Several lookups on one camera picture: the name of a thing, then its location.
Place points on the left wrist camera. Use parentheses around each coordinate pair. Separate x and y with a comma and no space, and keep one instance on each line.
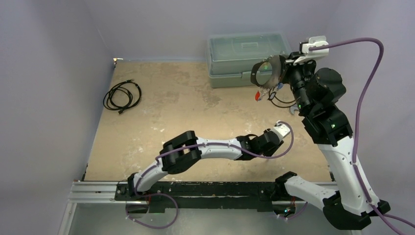
(281,129)

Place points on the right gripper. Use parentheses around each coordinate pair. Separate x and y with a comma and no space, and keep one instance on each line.
(282,70)

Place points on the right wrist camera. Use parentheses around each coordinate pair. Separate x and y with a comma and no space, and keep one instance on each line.
(313,49)

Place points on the red handled adjustable wrench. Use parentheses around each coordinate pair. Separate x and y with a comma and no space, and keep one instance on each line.
(293,109)

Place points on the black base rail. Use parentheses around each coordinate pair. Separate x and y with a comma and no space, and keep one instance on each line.
(259,196)

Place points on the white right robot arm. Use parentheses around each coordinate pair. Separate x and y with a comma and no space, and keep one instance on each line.
(316,91)

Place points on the green plastic toolbox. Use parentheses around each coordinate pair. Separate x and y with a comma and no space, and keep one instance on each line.
(231,57)

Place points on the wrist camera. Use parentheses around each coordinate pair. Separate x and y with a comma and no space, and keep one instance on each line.
(313,49)
(281,129)

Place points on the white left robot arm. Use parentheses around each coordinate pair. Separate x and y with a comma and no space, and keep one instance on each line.
(184,151)

